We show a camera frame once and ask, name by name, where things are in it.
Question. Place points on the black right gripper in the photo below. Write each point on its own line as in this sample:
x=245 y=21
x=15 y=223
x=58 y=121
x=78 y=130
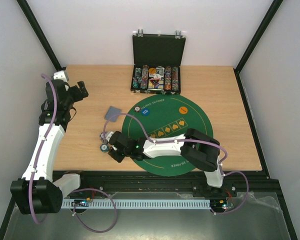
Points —
x=115 y=146

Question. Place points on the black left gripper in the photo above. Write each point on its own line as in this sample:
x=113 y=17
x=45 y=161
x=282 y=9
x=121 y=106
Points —
x=79 y=96

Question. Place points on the teal poker chip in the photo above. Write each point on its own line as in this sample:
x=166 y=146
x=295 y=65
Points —
x=104 y=148

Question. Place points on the grey chip stack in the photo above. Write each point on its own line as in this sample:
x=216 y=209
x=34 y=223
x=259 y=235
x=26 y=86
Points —
x=102 y=137

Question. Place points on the red chip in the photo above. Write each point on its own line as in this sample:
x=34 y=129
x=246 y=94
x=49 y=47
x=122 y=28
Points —
x=137 y=109

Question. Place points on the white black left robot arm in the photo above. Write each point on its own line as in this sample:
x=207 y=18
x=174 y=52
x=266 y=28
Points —
x=36 y=192

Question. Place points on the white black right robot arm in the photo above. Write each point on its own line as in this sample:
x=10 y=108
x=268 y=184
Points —
x=197 y=148

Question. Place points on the blue patterned card deck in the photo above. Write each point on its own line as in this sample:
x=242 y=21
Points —
x=112 y=114

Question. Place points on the blue small blind button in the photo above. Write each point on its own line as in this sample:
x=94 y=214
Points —
x=145 y=112

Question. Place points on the leftmost chip row in case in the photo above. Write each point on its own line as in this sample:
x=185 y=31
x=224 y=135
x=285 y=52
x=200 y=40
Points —
x=137 y=78

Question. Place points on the chip row in case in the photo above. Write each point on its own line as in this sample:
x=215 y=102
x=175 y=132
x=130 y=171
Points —
x=168 y=78
x=175 y=79
x=144 y=77
x=137 y=78

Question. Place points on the round green poker mat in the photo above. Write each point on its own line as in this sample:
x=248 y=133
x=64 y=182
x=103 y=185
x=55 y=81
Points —
x=164 y=120

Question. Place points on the orange big blind button in case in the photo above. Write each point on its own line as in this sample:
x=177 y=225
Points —
x=152 y=71

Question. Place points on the triangular all in button in case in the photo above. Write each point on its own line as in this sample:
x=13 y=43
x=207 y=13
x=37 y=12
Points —
x=153 y=82

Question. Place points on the white dealer button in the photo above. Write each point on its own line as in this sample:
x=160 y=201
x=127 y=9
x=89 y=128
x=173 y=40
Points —
x=158 y=76

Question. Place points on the black poker chip case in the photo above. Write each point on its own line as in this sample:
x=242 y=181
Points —
x=157 y=51

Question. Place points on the orange big blind button on mat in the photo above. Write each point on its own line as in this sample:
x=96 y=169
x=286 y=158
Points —
x=183 y=110

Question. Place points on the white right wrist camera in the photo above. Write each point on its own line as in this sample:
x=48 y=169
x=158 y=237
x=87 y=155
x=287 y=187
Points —
x=109 y=135

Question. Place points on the white slotted cable duct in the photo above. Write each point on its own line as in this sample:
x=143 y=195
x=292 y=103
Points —
x=136 y=204

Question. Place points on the black aluminium frame post left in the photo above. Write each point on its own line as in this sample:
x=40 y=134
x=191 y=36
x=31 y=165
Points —
x=32 y=20

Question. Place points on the black aluminium frame post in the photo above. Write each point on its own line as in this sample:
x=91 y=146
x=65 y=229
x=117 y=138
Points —
x=32 y=20
x=271 y=12

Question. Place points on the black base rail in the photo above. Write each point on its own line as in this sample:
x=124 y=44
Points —
x=193 y=182

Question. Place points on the black aluminium frame post right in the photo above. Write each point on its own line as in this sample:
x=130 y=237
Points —
x=271 y=12

